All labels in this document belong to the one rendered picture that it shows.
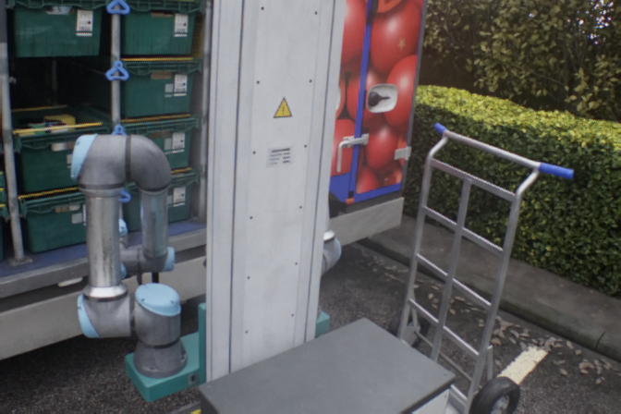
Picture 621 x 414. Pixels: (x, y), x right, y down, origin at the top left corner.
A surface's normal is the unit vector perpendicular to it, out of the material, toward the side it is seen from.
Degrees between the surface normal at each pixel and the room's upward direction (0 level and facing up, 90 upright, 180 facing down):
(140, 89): 95
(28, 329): 90
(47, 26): 97
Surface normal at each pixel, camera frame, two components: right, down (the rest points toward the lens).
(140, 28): 0.68, 0.36
